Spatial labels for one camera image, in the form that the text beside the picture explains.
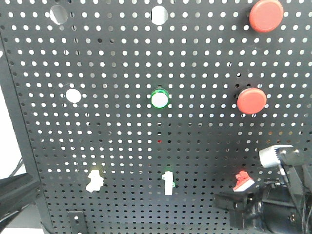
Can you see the upper red mushroom button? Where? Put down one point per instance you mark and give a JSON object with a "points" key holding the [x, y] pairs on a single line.
{"points": [[266, 15]]}

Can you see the red mushroom button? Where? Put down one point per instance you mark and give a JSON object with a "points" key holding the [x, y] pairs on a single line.
{"points": [[251, 101], [266, 15]]}

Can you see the black perforated pegboard panel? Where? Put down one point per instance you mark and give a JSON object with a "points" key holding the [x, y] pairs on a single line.
{"points": [[77, 76]]}

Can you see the red toggle switch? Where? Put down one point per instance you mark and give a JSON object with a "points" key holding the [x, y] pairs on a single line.
{"points": [[244, 181]]}

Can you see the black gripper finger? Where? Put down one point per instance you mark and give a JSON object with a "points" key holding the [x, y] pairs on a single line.
{"points": [[17, 193]]}

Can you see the lower red mushroom button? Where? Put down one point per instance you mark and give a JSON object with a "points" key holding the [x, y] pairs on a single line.
{"points": [[251, 101]]}

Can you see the green round push button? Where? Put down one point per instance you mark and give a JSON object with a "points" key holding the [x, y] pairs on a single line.
{"points": [[160, 98]]}

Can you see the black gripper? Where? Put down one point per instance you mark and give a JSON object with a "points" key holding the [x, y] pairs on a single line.
{"points": [[271, 210]]}

